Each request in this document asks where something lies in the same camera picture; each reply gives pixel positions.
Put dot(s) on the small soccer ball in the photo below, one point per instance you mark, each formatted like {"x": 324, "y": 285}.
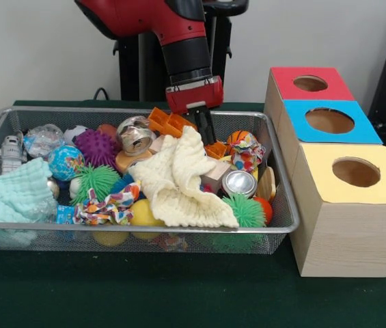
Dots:
{"x": 74, "y": 131}

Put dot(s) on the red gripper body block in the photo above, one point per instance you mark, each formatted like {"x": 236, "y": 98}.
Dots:
{"x": 196, "y": 94}

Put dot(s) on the small globe ball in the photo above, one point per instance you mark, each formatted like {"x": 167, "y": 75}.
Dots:
{"x": 65, "y": 163}

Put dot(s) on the light blue cloth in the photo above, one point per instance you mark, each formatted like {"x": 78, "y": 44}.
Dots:
{"x": 11, "y": 194}

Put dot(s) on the silver drink can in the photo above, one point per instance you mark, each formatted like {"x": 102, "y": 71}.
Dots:
{"x": 238, "y": 182}

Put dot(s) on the purple bumpy ball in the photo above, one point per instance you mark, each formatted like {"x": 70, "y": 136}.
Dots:
{"x": 97, "y": 147}

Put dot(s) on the orange plastic block tray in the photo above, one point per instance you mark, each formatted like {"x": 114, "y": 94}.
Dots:
{"x": 160, "y": 121}

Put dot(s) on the wooden box with three holes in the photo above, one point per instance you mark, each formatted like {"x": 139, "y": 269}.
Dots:
{"x": 346, "y": 239}

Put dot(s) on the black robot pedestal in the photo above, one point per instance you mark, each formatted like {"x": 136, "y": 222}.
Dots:
{"x": 221, "y": 68}

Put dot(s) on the colourful patterned cloth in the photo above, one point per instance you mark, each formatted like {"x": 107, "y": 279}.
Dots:
{"x": 110, "y": 205}

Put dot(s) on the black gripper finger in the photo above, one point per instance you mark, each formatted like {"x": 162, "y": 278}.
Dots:
{"x": 202, "y": 128}
{"x": 209, "y": 126}

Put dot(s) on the yellow ball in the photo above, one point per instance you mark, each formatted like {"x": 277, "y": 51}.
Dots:
{"x": 141, "y": 213}

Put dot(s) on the cream knitted cloth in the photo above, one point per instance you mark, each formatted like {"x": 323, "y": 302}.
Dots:
{"x": 179, "y": 184}

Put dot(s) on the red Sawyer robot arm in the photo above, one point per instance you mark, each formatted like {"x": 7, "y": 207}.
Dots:
{"x": 186, "y": 54}

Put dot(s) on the green spiky toy with eyes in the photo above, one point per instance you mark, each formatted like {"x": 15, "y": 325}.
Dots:
{"x": 97, "y": 179}

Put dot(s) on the clear mesh bin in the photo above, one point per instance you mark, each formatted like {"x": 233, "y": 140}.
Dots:
{"x": 274, "y": 235}

